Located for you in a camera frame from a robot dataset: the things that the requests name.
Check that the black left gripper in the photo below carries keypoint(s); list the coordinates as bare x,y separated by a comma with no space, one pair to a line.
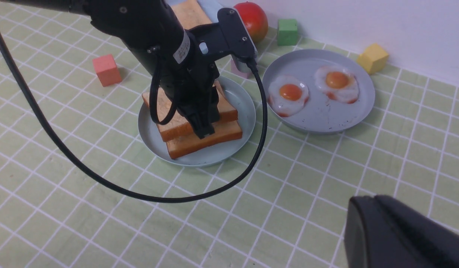
187,78

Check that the right gripper own finger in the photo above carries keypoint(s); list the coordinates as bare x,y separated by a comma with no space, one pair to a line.
382,232

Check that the toast slice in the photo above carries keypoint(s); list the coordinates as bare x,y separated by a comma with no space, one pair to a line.
190,14
179,126
184,145

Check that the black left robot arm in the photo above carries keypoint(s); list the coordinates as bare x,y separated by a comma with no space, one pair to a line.
144,26

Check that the teal centre plate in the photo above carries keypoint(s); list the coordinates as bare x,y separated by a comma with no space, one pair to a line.
238,97

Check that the pink cube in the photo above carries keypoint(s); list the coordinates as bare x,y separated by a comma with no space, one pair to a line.
236,71

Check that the left fried egg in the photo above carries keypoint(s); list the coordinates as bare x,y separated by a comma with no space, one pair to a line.
287,95

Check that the fried egg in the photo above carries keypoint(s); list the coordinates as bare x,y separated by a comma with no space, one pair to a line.
337,83
287,95

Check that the green checked tablecloth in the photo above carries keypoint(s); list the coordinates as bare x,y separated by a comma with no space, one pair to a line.
289,212

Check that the salmon red cube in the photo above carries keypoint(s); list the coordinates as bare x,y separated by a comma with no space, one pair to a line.
106,70

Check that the red yellow apple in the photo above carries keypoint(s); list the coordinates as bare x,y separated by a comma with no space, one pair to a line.
255,20

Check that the grey egg plate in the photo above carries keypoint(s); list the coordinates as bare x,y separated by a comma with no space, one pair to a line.
321,115

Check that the green cube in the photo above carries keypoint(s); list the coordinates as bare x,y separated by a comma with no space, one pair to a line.
287,32

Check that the back fried egg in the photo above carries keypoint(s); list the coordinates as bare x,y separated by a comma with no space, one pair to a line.
337,83

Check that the yellow cube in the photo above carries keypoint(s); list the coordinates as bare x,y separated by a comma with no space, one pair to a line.
373,59

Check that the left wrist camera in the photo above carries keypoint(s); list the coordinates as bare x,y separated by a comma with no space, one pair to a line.
228,36

